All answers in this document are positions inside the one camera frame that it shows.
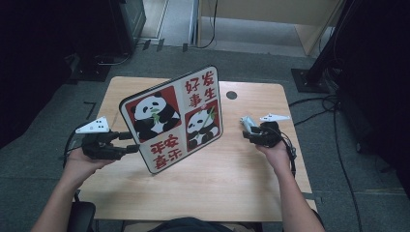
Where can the black floor tape mark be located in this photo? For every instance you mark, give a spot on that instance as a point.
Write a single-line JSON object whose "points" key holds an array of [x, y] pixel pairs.
{"points": [[90, 108]]}

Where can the person's dark clothing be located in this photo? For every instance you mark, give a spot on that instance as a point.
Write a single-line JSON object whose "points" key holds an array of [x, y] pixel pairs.
{"points": [[190, 225]]}

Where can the person's right hand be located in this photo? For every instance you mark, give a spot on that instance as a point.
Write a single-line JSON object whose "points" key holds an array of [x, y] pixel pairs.
{"points": [[274, 156]]}

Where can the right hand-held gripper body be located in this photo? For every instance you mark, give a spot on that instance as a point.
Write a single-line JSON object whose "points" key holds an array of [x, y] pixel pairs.
{"points": [[269, 133]]}

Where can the panda picture board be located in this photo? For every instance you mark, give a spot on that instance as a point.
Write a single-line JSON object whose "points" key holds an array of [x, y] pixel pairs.
{"points": [[174, 119]]}

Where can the person's left hand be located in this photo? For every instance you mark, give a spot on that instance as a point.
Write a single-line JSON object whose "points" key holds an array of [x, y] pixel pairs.
{"points": [[82, 166]]}

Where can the dark stand base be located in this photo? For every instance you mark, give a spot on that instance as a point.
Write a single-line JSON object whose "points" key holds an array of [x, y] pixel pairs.
{"points": [[90, 71]]}

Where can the black chair armrest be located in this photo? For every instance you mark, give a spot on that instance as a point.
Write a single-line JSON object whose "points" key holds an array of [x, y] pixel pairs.
{"points": [[82, 217], [319, 220]]}

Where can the grey floor tape mark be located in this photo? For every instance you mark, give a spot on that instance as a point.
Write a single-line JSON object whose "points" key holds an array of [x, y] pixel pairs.
{"points": [[311, 196]]}

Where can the black stand pole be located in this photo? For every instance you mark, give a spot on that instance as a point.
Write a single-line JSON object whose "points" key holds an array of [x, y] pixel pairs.
{"points": [[332, 42]]}

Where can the light wooden cabinet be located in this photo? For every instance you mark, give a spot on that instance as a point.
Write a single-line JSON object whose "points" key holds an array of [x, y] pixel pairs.
{"points": [[267, 13]]}

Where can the black stand base plate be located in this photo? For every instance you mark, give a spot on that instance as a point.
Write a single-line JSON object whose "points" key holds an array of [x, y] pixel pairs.
{"points": [[304, 82]]}

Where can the light blue cloth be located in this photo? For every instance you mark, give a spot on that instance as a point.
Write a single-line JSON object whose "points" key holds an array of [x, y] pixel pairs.
{"points": [[248, 122]]}

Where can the dark cabinet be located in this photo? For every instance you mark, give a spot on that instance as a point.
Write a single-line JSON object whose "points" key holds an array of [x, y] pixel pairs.
{"points": [[127, 22]]}

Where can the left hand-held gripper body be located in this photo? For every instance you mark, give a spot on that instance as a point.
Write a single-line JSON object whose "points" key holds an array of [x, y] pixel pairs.
{"points": [[96, 146]]}

